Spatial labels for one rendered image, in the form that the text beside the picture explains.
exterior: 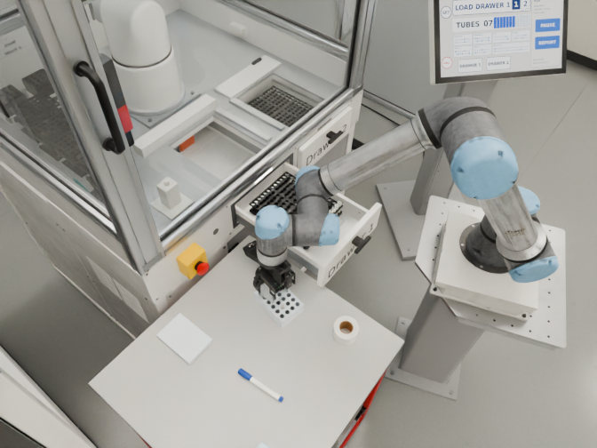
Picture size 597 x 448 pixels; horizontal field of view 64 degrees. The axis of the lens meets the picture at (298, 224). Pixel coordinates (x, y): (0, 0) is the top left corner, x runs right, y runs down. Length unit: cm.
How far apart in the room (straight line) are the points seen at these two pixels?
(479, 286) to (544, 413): 99
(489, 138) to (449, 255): 60
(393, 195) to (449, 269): 128
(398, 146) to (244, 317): 65
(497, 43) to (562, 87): 201
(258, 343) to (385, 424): 90
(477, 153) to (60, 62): 72
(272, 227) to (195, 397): 51
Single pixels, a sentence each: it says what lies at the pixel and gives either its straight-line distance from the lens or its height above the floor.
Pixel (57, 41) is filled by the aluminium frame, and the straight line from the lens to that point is 86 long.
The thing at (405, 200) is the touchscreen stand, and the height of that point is 4.
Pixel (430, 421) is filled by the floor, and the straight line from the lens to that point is 216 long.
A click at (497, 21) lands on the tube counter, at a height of 111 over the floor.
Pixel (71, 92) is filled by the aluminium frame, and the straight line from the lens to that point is 90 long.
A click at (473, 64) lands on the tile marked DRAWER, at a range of 194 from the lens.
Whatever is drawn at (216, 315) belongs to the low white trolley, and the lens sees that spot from 141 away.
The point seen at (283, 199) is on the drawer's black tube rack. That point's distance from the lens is 146.
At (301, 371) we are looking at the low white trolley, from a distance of 133.
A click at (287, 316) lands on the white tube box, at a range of 135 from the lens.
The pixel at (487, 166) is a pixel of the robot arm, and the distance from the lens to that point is 97.
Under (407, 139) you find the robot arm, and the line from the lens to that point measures 109.
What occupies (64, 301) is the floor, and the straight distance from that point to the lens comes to 249.
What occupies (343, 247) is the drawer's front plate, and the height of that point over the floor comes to 93.
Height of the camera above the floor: 200
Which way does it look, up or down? 52 degrees down
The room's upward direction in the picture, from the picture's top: 3 degrees clockwise
